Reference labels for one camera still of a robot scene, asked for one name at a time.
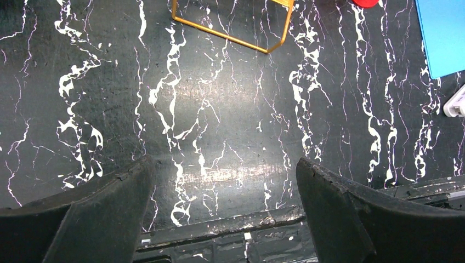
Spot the gold wire wine glass rack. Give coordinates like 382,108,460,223
170,1,296,54

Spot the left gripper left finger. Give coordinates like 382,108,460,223
1,156,156,262

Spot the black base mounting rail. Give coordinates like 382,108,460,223
134,174,465,263

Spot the red wine glass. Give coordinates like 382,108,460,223
352,0,379,8

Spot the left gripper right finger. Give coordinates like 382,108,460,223
296,158,464,262

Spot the small white rectangular device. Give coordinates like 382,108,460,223
443,85,465,117

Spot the blue flat sheet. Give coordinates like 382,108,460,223
416,0,464,79

